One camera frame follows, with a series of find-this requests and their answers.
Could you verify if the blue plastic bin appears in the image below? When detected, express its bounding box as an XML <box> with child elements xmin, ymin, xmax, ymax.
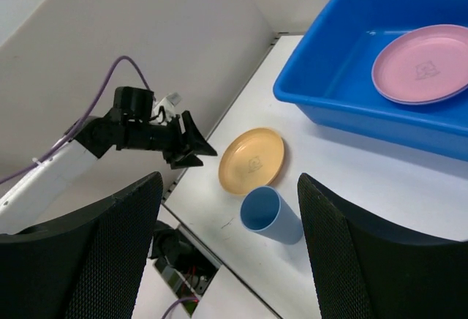
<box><xmin>273</xmin><ymin>0</ymin><xmax>467</xmax><ymax>160</ymax></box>

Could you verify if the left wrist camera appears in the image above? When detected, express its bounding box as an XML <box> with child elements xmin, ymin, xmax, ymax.
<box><xmin>150</xmin><ymin>92</ymin><xmax>181</xmax><ymax>124</ymax></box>

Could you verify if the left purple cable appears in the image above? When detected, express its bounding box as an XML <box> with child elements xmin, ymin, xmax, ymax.
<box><xmin>0</xmin><ymin>56</ymin><xmax>151</xmax><ymax>185</ymax></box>

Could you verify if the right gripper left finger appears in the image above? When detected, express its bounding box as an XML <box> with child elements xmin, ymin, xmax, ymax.
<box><xmin>1</xmin><ymin>172</ymin><xmax>163</xmax><ymax>318</ymax></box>

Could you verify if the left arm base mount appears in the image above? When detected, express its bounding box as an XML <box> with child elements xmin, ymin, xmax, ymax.
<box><xmin>148</xmin><ymin>220</ymin><xmax>220</xmax><ymax>316</ymax></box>

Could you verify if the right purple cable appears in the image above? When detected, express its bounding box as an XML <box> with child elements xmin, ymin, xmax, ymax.
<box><xmin>160</xmin><ymin>296</ymin><xmax>200</xmax><ymax>319</ymax></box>

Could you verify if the pink plastic plate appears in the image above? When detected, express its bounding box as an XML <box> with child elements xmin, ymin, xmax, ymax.
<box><xmin>371</xmin><ymin>24</ymin><xmax>467</xmax><ymax>79</ymax></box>

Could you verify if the blue plastic cup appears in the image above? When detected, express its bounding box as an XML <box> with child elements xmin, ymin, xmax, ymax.
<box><xmin>239</xmin><ymin>186</ymin><xmax>303</xmax><ymax>245</ymax></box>

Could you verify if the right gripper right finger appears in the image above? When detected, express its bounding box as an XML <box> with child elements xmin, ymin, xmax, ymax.
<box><xmin>297</xmin><ymin>173</ymin><xmax>467</xmax><ymax>318</ymax></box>

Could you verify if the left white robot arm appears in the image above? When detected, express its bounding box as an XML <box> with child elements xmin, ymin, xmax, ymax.
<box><xmin>1</xmin><ymin>87</ymin><xmax>217</xmax><ymax>235</ymax></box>

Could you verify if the yellow plastic plate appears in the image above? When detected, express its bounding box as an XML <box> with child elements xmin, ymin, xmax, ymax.
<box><xmin>218</xmin><ymin>127</ymin><xmax>285</xmax><ymax>195</ymax></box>

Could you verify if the purple cable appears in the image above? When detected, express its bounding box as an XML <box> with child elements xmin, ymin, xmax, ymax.
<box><xmin>160</xmin><ymin>296</ymin><xmax>200</xmax><ymax>319</ymax></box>
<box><xmin>0</xmin><ymin>56</ymin><xmax>151</xmax><ymax>185</ymax></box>

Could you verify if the purple plastic plate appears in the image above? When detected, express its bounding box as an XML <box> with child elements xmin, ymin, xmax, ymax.
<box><xmin>372</xmin><ymin>73</ymin><xmax>467</xmax><ymax>105</ymax></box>

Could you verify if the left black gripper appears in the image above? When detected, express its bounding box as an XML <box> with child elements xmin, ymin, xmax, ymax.
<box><xmin>115</xmin><ymin>110</ymin><xmax>217</xmax><ymax>169</ymax></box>

